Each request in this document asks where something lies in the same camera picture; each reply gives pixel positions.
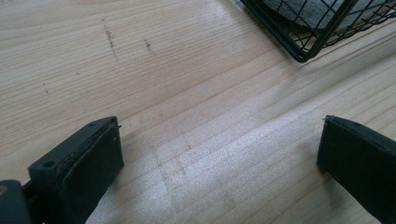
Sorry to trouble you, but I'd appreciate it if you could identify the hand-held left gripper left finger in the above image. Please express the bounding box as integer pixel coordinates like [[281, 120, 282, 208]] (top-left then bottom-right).
[[27, 116, 125, 224]]

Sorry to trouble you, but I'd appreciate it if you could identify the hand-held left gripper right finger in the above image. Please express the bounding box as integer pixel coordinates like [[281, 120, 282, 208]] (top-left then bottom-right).
[[316, 114, 396, 224]]

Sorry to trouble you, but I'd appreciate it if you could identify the black wire mesh basket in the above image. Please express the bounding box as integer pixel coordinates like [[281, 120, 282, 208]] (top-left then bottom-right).
[[239, 0, 396, 63]]

